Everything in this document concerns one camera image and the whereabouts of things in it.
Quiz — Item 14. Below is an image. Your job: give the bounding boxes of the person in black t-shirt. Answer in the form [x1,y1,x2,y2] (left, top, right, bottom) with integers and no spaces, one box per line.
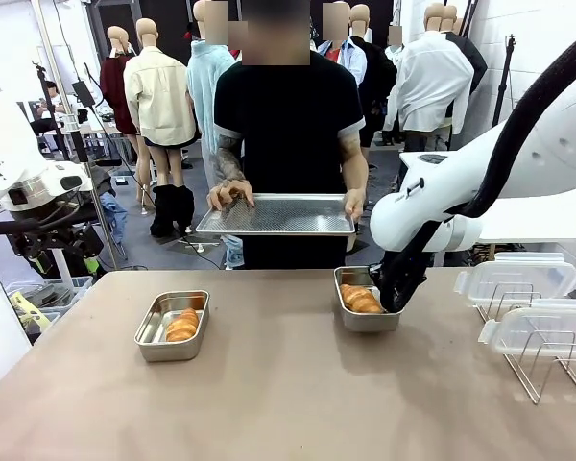
[213,0,369,270]

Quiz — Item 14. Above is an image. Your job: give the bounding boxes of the mannequin in black coat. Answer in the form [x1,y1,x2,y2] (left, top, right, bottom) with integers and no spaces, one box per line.
[349,3,398,169]

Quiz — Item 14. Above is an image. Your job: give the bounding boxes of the small mannequin in white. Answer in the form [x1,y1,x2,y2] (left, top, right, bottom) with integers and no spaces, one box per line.
[385,26,407,68]

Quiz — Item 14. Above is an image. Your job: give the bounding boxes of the mannequin in pale blue shirt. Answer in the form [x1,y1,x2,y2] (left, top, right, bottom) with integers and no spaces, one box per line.
[186,0,237,188]

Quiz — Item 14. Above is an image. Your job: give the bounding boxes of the mannequin with red top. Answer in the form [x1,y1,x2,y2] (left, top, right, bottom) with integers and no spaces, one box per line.
[316,2,369,87]

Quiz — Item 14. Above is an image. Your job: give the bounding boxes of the black tripod stand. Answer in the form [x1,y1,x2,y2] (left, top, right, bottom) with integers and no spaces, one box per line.
[32,61,87,164]

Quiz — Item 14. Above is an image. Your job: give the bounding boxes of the black tall boot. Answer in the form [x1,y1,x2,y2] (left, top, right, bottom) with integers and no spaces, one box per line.
[149,184,179,239]
[175,184,196,234]

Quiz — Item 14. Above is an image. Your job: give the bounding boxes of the golden croissant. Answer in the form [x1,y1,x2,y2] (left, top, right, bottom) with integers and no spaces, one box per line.
[339,283,384,315]
[165,307,201,343]

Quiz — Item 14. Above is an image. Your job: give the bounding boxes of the silver metal partition pole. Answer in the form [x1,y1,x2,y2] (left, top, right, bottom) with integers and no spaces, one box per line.
[31,0,129,270]

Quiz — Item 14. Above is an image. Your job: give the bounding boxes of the black flat panel device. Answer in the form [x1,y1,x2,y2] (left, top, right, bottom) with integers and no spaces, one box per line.
[71,80,96,108]

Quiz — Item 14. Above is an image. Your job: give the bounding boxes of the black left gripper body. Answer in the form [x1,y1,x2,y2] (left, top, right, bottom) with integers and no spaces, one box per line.
[9,223,105,261]

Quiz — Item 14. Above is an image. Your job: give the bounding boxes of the tattooed right forearm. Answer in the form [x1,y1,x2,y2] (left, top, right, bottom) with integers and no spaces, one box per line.
[213,136,247,186]

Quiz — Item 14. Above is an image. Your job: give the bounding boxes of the person's right hand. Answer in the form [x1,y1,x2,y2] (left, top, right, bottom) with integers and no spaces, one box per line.
[205,180,256,212]

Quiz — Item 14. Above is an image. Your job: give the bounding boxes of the mannequin in cream shirt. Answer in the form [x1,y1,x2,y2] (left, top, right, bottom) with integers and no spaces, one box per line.
[123,17,198,215]

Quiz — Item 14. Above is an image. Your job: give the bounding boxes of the clear plastic clip lid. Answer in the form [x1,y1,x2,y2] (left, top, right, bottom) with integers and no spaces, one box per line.
[453,252,576,308]
[478,306,576,359]

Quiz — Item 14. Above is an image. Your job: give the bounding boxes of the mannequin in dark red dress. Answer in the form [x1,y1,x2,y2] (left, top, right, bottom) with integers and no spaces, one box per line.
[99,26,140,203]

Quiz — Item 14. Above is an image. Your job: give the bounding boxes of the mannequin in black jacket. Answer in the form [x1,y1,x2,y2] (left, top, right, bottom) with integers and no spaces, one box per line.
[441,4,489,97]

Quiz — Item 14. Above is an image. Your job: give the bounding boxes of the seated person in white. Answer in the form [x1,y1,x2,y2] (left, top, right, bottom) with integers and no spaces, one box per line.
[31,80,78,138]

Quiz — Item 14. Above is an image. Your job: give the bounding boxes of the black light stand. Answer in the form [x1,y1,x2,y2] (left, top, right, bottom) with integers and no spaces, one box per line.
[490,33,517,129]

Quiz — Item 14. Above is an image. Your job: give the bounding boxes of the person's left forearm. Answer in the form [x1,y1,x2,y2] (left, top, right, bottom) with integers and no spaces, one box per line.
[340,136,370,193]

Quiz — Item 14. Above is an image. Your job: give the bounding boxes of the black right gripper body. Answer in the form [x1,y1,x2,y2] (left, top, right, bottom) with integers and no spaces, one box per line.
[381,249,428,302]

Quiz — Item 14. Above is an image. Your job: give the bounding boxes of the blue denim garment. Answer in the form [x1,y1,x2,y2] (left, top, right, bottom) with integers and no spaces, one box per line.
[98,191,129,258]

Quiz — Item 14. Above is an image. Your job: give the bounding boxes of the perforated steel baking tray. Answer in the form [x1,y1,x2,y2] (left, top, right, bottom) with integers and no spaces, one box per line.
[195,193,357,237]

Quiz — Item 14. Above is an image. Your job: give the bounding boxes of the mannequin in white shirt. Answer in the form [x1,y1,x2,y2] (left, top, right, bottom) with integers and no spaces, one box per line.
[382,2,476,151]

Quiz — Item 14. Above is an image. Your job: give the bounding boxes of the steel food container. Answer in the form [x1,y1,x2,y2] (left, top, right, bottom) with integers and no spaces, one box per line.
[133,289,211,363]
[333,266,405,333]

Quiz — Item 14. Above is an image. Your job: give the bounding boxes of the steel wire lid rack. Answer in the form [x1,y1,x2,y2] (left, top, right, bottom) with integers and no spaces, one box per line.
[474,282,576,405]

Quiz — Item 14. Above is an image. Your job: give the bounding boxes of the person's left hand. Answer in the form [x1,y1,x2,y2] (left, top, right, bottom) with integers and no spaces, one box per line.
[344,187,368,225]

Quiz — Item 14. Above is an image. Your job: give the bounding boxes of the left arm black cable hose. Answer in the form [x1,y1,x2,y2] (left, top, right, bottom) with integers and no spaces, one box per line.
[0,218,42,237]

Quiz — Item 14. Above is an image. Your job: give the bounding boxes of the clear plastic storage bin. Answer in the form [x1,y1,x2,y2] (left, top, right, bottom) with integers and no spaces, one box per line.
[4,276,95,321]

